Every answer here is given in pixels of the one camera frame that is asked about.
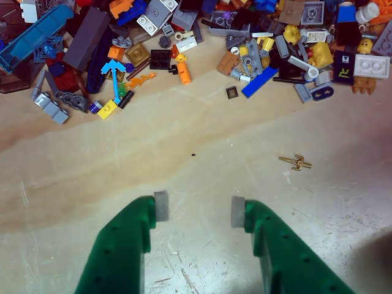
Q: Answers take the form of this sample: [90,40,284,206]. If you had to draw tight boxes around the light grey studded brick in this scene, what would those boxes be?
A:
[136,0,179,35]

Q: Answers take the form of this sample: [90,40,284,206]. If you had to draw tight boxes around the white two-stud plate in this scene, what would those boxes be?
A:
[353,54,391,80]

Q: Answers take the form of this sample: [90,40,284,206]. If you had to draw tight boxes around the orange small brick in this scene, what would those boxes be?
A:
[107,45,126,61]

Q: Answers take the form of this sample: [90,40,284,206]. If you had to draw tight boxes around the large teal blue panel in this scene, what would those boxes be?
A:
[0,3,75,74]

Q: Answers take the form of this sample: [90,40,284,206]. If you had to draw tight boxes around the orange cylinder figure piece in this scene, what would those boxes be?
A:
[176,53,193,85]

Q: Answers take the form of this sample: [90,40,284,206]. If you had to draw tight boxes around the black square plate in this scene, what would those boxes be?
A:
[149,48,172,70]

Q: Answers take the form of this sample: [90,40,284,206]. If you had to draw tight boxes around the yellow round cylinder brick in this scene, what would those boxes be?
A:
[256,36,276,51]

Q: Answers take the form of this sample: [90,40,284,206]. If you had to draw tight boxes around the gold sai weapon piece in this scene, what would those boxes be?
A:
[277,154,313,172]

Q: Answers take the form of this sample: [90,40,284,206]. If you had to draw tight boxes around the golden brown claw piece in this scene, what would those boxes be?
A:
[351,76,378,95]

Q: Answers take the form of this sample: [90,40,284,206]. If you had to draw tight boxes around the yellow small square brick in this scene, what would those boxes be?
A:
[97,99,119,121]

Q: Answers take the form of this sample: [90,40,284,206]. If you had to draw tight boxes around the grey round stud plate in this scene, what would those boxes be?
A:
[111,35,132,48]

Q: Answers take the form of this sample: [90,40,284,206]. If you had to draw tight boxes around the grey square ring plate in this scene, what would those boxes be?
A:
[300,1,325,26]

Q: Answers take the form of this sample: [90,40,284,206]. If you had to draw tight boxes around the dark grey long brick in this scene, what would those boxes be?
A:
[62,6,111,72]

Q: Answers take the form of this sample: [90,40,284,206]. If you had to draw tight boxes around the grey technic beam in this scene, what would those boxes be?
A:
[243,38,264,77]

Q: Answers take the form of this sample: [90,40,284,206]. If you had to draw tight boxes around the yellow lumpy piece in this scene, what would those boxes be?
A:
[283,24,301,45]

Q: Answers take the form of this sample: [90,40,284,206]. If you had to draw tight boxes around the grey plate with purple stud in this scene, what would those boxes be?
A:
[209,10,238,28]

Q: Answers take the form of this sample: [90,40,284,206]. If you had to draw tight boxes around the black square brick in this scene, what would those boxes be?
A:
[335,21,363,47]

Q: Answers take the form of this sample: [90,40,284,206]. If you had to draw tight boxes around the blue minifigure torso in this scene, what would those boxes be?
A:
[336,1,358,24]

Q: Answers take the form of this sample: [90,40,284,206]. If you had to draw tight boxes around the white round cylinder brick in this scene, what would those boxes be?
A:
[355,2,380,25]

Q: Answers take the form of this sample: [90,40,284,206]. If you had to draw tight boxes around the white grey tube piece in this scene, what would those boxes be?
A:
[287,55,320,81]

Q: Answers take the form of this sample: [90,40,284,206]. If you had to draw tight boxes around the blue flat long plate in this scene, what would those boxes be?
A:
[241,66,279,99]

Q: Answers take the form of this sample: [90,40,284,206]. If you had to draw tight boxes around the grey large studded plate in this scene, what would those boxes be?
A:
[372,21,392,58]

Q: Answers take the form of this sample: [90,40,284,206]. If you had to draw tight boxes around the gold square tile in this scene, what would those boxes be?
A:
[124,42,151,67]

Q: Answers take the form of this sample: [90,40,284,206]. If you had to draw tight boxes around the dark blue oval piece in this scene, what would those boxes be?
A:
[311,82,335,101]

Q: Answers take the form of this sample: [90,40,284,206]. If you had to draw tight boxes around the yellow hair piece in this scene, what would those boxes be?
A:
[308,42,334,69]

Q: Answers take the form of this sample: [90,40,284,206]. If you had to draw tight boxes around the tan square tile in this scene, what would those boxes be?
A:
[278,0,306,26]

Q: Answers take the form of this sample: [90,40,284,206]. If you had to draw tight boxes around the yellow minifigure head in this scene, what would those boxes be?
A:
[356,38,374,55]

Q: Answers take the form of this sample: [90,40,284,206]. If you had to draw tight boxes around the light blue pickaxe piece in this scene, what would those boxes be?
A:
[100,59,123,105]

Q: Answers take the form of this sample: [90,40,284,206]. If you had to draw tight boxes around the dark blue long piece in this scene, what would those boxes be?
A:
[86,29,116,94]

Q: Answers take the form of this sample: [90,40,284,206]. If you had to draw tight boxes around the white small brick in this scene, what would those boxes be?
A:
[176,37,197,53]

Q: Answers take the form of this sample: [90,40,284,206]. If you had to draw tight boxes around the grey thin bar piece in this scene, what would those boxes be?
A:
[29,69,47,100]

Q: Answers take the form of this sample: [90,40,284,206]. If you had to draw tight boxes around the white frame piece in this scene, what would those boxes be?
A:
[300,29,330,43]

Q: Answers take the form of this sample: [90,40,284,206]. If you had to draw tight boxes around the medium grey brick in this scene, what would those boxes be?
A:
[171,6,200,31]

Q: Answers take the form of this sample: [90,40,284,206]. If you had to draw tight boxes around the dark red piece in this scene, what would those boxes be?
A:
[45,51,89,96]

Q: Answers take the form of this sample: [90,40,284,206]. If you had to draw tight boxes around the black printed tile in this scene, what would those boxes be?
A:
[332,50,356,84]

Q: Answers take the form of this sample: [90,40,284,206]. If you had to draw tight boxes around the grey small bracket piece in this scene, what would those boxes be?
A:
[293,82,314,104]

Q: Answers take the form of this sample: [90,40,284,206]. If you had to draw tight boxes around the brown chest piece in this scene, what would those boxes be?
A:
[217,51,241,75]

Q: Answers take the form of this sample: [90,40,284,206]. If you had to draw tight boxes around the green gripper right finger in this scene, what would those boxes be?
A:
[231,195,356,294]

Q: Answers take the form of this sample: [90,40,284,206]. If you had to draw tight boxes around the orange angular piece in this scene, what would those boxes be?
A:
[108,0,135,18]

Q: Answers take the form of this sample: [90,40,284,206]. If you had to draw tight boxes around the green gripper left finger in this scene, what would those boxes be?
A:
[74,190,170,294]

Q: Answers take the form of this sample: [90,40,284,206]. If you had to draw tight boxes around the orange flame piece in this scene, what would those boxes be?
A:
[124,72,157,90]

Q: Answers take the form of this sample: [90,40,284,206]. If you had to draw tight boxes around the bright blue brick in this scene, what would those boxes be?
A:
[116,0,148,26]

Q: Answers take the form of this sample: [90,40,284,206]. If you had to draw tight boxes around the black cylinder piece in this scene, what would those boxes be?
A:
[118,90,135,110]

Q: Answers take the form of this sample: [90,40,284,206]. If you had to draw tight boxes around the light grey stepped bricks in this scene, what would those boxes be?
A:
[34,91,70,126]

